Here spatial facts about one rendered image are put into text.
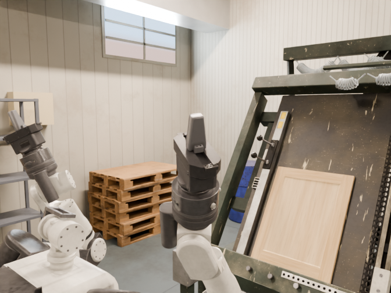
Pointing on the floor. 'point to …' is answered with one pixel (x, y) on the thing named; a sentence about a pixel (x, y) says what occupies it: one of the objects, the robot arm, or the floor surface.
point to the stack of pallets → (129, 199)
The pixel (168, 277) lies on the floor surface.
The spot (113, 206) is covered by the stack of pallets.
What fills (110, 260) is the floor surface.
